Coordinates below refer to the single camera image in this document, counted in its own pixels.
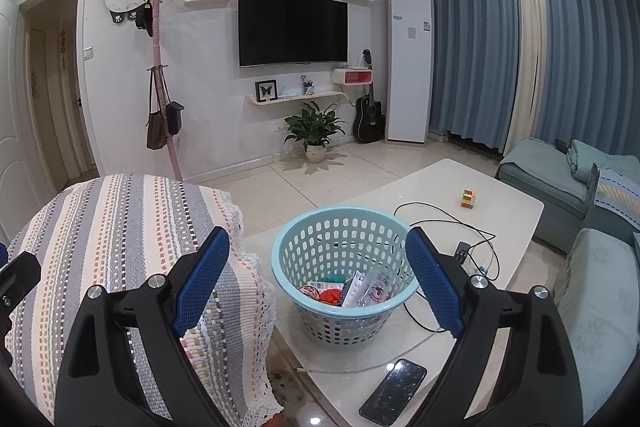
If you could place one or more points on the white and red wall box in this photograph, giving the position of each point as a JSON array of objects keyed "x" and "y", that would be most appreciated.
[{"x": 357, "y": 78}]

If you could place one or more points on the black power adapter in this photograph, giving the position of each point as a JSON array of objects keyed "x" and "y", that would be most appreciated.
[{"x": 462, "y": 252}]

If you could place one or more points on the folded teal blanket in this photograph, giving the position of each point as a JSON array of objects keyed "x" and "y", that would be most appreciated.
[{"x": 585, "y": 159}]

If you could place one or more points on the black acoustic guitar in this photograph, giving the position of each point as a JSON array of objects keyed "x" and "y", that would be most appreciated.
[{"x": 369, "y": 119}]

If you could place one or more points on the black cap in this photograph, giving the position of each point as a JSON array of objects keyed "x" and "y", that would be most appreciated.
[{"x": 144, "y": 21}]

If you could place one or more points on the black butterfly picture frame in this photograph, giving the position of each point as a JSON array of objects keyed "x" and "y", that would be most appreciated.
[{"x": 266, "y": 91}]

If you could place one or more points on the black wall television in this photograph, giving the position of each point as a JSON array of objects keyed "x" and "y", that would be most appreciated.
[{"x": 292, "y": 29}]

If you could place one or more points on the white panel door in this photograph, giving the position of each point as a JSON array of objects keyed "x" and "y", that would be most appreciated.
[{"x": 15, "y": 107}]

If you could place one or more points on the black smartphone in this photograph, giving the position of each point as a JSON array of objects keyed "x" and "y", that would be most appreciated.
[{"x": 392, "y": 392}]

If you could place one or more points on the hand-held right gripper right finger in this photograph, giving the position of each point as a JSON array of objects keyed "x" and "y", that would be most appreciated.
[{"x": 435, "y": 287}]

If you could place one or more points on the black small bag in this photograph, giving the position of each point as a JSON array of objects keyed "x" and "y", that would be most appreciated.
[{"x": 175, "y": 117}]

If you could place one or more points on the colourful block toy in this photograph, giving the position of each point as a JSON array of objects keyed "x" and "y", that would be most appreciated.
[{"x": 468, "y": 199}]

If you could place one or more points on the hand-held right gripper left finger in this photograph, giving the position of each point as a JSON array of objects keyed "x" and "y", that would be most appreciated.
[{"x": 200, "y": 287}]

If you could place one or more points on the white standing air conditioner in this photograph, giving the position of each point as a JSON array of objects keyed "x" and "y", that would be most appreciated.
[{"x": 407, "y": 82}]

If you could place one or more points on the brown shoulder bag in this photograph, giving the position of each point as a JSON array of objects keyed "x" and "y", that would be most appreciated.
[{"x": 156, "y": 132}]

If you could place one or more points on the light blue plastic basket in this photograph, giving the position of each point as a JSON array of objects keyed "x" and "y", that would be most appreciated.
[{"x": 345, "y": 210}]

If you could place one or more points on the blue curtain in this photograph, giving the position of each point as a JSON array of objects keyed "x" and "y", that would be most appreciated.
[{"x": 475, "y": 32}]

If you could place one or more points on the black remote control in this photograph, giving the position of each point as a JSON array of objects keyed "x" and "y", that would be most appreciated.
[{"x": 562, "y": 146}]

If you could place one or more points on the red hanging ornament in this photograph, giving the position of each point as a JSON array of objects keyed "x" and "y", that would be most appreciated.
[{"x": 63, "y": 42}]

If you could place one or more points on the white light switch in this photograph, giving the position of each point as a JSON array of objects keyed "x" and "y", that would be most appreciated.
[{"x": 88, "y": 54}]

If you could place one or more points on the small shelf ornament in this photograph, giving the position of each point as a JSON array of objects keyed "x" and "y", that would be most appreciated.
[{"x": 307, "y": 87}]

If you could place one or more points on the green potted plant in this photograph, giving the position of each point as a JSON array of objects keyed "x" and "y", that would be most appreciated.
[{"x": 312, "y": 124}]

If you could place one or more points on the pink coat rack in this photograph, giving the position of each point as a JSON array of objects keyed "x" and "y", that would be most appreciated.
[{"x": 159, "y": 37}]

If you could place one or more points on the white curved wall shelf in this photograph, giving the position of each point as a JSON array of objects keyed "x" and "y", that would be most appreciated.
[{"x": 300, "y": 97}]

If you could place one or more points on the white coffee table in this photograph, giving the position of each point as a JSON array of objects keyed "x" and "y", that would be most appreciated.
[{"x": 450, "y": 177}]

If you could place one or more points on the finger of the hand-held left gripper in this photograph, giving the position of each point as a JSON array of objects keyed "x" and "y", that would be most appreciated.
[{"x": 20, "y": 277}]

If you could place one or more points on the cream curtain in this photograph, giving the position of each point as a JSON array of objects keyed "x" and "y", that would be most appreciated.
[{"x": 527, "y": 57}]

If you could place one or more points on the teal sofa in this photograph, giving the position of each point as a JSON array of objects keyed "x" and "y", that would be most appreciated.
[{"x": 540, "y": 172}]

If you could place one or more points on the striped sofa cover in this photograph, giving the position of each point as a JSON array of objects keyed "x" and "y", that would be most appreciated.
[{"x": 617, "y": 194}]

